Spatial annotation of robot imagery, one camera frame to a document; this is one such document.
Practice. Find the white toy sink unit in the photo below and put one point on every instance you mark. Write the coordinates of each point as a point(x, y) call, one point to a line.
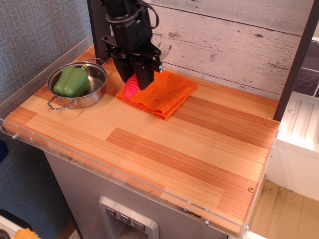
point(294, 163)

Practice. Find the grey toy fridge cabinet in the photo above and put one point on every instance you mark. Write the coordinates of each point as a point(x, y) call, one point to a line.
point(103, 209)

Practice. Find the dark left shelf post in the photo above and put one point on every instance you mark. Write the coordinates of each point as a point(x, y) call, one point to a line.
point(99, 27)

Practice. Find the clear acrylic edge guard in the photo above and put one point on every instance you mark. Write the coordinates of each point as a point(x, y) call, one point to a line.
point(161, 165)

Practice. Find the red handled metal fork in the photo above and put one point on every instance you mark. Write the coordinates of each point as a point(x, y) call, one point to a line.
point(130, 88)

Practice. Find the green toy bell pepper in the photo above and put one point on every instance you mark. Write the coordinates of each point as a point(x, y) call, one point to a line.
point(73, 82)

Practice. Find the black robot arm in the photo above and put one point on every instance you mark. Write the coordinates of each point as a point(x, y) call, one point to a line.
point(130, 8)

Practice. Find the dark shelf post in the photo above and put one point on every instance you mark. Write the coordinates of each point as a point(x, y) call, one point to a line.
point(298, 60)
point(99, 27)

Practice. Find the folded orange cloth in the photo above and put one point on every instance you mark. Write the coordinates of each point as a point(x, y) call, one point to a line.
point(163, 96)

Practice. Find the small steel pot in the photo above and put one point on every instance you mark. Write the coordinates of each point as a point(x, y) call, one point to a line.
point(97, 77)

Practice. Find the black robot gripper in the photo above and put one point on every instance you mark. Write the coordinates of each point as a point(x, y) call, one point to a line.
point(130, 35)

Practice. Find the dark right shelf post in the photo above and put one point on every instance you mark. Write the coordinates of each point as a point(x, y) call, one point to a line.
point(298, 60)

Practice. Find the yellow object bottom left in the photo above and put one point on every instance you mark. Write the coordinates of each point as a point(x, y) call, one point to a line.
point(25, 234)

